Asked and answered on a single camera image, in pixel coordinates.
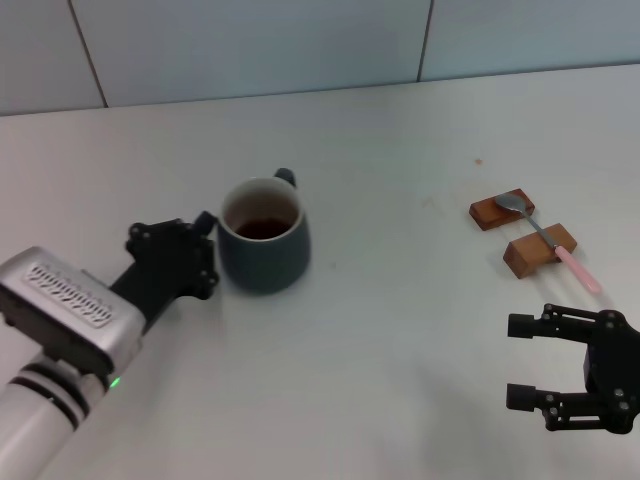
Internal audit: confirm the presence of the dark flat wooden block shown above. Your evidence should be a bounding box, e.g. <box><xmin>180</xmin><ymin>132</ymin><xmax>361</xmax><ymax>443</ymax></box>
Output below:
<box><xmin>468</xmin><ymin>188</ymin><xmax>537</xmax><ymax>232</ymax></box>

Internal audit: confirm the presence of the light notched wooden block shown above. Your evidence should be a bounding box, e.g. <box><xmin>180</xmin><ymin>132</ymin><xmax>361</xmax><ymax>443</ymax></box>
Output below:
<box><xmin>502</xmin><ymin>223</ymin><xmax>579</xmax><ymax>279</ymax></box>

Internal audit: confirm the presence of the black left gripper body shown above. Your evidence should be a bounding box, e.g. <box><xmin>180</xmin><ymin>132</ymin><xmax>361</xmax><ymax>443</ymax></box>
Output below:
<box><xmin>109</xmin><ymin>218</ymin><xmax>217</xmax><ymax>334</ymax></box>

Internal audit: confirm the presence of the grey ceramic mug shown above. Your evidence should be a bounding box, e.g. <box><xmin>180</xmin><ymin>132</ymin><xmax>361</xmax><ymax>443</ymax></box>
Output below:
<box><xmin>216</xmin><ymin>168</ymin><xmax>312</xmax><ymax>295</ymax></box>

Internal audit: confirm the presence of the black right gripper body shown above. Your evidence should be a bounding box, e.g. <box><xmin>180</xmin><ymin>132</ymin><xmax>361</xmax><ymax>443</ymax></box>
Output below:
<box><xmin>584</xmin><ymin>309</ymin><xmax>640</xmax><ymax>435</ymax></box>

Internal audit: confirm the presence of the pink handled metal spoon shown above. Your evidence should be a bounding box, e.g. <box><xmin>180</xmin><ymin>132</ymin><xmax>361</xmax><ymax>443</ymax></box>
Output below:
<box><xmin>494</xmin><ymin>193</ymin><xmax>604</xmax><ymax>295</ymax></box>

